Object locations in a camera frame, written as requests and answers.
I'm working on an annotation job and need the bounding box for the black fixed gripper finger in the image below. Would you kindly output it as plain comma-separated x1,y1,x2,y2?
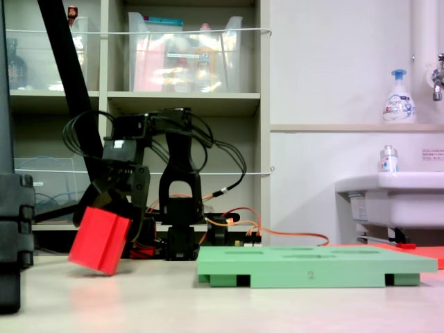
121,165,152,243

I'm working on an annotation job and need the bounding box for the pink wall label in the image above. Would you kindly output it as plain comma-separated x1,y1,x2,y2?
421,148,444,162

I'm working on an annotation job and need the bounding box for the black forearm servo cable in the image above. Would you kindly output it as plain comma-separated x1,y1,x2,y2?
187,110,216,150

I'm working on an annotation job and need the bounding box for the thin orange wire loop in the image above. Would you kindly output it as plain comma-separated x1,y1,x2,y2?
206,207,330,248

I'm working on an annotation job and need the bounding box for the green shape sorter board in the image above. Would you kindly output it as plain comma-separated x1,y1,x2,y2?
196,245,438,289

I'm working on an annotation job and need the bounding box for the white sink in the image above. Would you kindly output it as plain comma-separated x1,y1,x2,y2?
334,171,444,244

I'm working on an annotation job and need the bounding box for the black tripod brace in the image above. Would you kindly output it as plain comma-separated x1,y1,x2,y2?
34,204,79,223

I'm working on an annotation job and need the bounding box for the white soap pump bottle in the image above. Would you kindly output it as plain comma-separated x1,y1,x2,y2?
382,68,417,125

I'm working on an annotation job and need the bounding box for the large clear storage bin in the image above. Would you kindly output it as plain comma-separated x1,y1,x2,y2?
127,12,244,94

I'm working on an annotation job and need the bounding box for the red cross columnar block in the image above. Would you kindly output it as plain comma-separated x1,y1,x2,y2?
67,206,133,277

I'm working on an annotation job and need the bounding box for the clear bin with blue cables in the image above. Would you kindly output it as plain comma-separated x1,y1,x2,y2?
13,157,97,225

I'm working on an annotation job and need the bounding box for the green controller circuit board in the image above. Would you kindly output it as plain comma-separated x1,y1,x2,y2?
234,230,264,248

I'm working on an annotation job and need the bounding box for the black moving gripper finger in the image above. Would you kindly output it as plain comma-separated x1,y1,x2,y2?
71,176,121,229

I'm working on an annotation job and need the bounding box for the black gripper servo cable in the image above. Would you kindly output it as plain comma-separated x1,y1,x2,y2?
62,110,117,162

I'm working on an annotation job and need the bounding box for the pink pouch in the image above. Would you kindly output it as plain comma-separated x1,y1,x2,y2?
133,38,167,92

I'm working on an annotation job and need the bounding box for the black notched stack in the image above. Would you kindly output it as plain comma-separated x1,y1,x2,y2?
0,172,36,315

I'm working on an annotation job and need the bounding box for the small bottle silver cap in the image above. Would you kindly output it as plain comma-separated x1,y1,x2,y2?
379,144,400,173

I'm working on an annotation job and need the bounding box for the dark grey post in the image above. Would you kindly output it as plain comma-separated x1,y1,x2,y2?
0,0,17,174

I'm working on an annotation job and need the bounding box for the black cable with white tag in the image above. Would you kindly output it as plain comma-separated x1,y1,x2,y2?
211,140,248,198

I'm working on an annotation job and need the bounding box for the dark glass bottle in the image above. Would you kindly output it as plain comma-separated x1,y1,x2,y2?
6,37,28,90

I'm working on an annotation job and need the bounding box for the white shelf guard wire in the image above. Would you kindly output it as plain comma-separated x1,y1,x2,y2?
5,27,273,38
13,166,275,176

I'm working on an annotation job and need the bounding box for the yellow label bottle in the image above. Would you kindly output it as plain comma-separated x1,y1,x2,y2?
194,23,219,92

